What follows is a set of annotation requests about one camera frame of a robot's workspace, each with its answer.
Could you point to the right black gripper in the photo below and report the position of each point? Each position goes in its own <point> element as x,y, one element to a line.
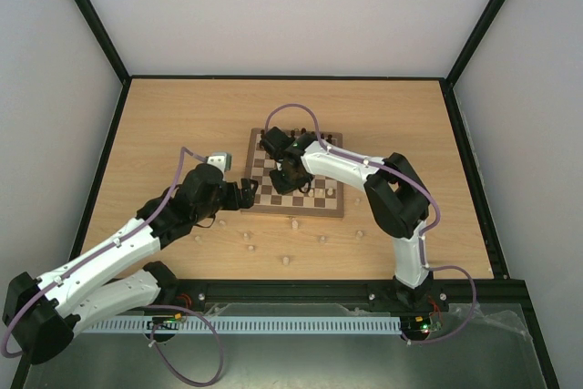
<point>286,178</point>

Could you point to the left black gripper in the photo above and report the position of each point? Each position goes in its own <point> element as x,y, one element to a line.
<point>236,203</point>

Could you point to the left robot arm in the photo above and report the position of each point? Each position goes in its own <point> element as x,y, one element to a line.
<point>45,313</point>

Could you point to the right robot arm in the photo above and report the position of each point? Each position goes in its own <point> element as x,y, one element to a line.
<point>396,196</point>

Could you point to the left circuit board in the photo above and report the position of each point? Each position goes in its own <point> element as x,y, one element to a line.
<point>166,322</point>

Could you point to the circuit board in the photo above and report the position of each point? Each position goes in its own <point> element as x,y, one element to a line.
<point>423,324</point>
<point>166,322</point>

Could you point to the right circuit board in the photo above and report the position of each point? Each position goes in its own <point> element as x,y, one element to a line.
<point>423,324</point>

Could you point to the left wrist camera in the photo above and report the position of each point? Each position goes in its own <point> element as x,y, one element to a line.
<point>221,161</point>

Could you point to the grey slotted cable duct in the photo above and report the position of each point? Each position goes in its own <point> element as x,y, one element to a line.
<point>383,325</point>

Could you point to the black aluminium frame rail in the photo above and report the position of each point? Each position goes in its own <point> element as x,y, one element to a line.
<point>374,296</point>

